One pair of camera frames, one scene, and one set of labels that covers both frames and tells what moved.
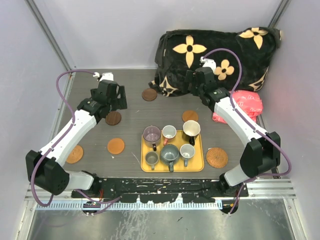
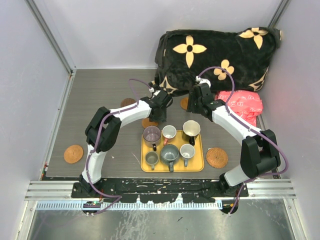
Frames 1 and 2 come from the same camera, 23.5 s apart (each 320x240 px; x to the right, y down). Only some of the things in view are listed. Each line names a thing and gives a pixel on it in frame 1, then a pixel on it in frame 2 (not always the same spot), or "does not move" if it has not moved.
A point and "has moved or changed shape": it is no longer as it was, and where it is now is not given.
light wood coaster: [190, 115] → [184, 103]
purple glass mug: [151, 136] does not move
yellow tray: [177, 156] does not move
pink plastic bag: [250, 102] does not move
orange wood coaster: [115, 146] → [146, 122]
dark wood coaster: [149, 94] has moved or changed shape
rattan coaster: [216, 157] does not move
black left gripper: [121, 102] → [162, 119]
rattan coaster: [75, 155] does not move
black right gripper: [190, 78] → [191, 98]
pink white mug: [168, 131] does not move
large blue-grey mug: [169, 154] does not move
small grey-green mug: [151, 158] does not move
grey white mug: [187, 151] does not move
